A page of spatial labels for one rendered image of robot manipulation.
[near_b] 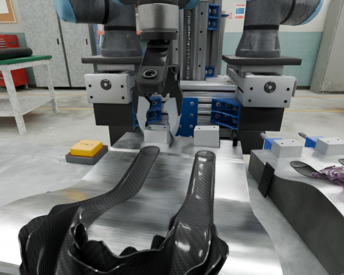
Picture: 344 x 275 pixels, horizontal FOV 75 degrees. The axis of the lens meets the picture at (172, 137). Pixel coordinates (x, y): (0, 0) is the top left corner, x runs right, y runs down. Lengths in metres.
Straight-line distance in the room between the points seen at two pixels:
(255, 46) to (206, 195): 0.60
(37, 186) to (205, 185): 0.37
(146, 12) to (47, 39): 5.70
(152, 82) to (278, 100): 0.47
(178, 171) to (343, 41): 5.88
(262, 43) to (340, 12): 5.26
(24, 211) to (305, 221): 0.37
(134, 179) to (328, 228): 0.28
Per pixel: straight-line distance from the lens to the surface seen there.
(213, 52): 1.02
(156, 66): 0.40
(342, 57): 6.19
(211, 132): 0.45
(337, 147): 0.61
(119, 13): 0.87
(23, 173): 0.64
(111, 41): 0.87
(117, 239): 0.21
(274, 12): 0.87
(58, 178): 0.58
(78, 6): 0.82
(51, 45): 6.09
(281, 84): 0.74
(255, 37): 0.85
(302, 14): 0.96
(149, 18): 0.45
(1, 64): 3.23
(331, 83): 6.20
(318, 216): 0.39
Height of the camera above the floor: 1.09
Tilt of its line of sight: 23 degrees down
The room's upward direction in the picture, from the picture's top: straight up
